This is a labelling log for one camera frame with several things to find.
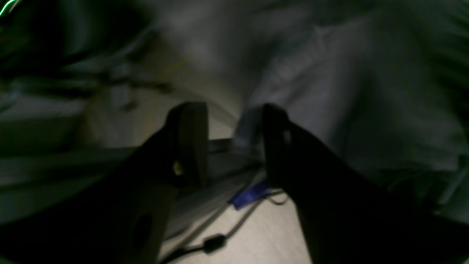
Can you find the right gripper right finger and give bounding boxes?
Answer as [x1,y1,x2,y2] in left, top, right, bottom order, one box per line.
[262,104,468,264]

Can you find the grey T-shirt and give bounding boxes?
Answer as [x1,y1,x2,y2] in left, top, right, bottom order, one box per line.
[155,0,468,221]

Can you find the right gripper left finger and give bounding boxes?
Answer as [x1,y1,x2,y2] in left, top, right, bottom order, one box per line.
[1,102,208,264]

